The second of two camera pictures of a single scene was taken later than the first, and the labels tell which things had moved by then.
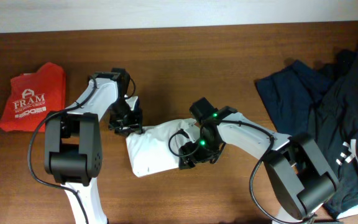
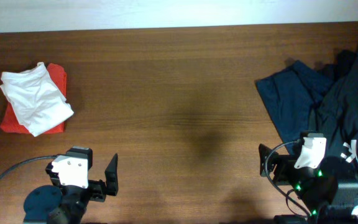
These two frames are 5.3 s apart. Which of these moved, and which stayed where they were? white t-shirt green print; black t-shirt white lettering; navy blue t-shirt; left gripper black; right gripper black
Moved: white t-shirt green print; right gripper black; left gripper black
Stayed: navy blue t-shirt; black t-shirt white lettering
